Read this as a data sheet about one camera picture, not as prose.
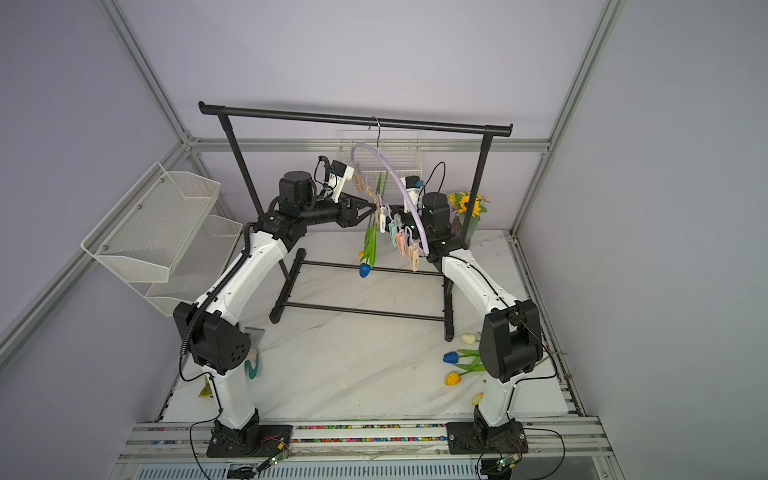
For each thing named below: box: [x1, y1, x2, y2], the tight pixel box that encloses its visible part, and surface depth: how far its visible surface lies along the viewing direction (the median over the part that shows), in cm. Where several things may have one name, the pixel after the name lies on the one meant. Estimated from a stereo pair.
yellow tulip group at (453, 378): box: [445, 358, 487, 386], surface depth 86 cm
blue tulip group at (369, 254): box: [359, 173, 388, 279], surface depth 83 cm
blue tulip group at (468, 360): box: [443, 349, 486, 372], surface depth 88 cm
